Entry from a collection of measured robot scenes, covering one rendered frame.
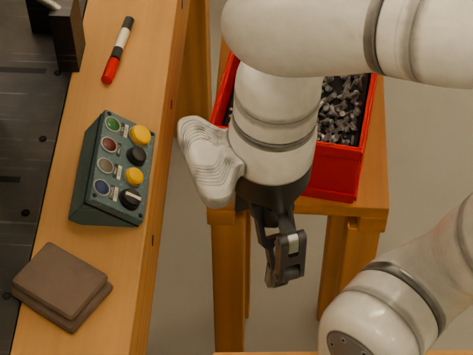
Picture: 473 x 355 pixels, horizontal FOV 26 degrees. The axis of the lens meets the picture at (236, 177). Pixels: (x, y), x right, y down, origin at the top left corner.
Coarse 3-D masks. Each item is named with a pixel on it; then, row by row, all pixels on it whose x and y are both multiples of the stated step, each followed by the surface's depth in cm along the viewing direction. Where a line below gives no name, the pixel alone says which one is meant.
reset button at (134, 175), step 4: (132, 168) 131; (136, 168) 131; (128, 172) 131; (132, 172) 131; (136, 172) 131; (140, 172) 131; (128, 176) 130; (132, 176) 130; (136, 176) 130; (140, 176) 131; (128, 180) 130; (132, 180) 130; (136, 180) 130; (140, 180) 131; (132, 184) 131; (136, 184) 131
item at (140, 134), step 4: (132, 128) 135; (136, 128) 135; (140, 128) 135; (144, 128) 136; (132, 132) 135; (136, 132) 134; (140, 132) 135; (144, 132) 135; (148, 132) 136; (132, 136) 134; (136, 136) 134; (140, 136) 135; (144, 136) 135; (148, 136) 135; (136, 140) 134; (140, 140) 134; (144, 140) 135; (148, 140) 135; (140, 144) 135; (144, 144) 135
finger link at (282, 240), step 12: (276, 240) 89; (300, 240) 88; (276, 252) 90; (288, 252) 89; (300, 252) 90; (276, 264) 91; (288, 264) 90; (300, 264) 91; (276, 276) 92; (300, 276) 92
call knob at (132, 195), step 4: (128, 188) 129; (124, 192) 128; (128, 192) 128; (132, 192) 129; (136, 192) 129; (124, 196) 128; (128, 196) 128; (132, 196) 128; (136, 196) 129; (140, 196) 129; (124, 200) 128; (128, 200) 128; (132, 200) 128; (136, 200) 128; (140, 200) 129; (128, 204) 128; (132, 204) 128; (136, 204) 128
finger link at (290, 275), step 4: (288, 268) 92; (292, 268) 92; (296, 268) 92; (284, 272) 92; (288, 272) 92; (292, 272) 92; (296, 272) 92; (272, 276) 95; (284, 276) 92; (288, 276) 92; (292, 276) 92; (296, 276) 92; (272, 280) 96; (276, 280) 95; (284, 280) 92; (288, 280) 92; (272, 284) 96; (276, 284) 96; (280, 284) 96; (284, 284) 96
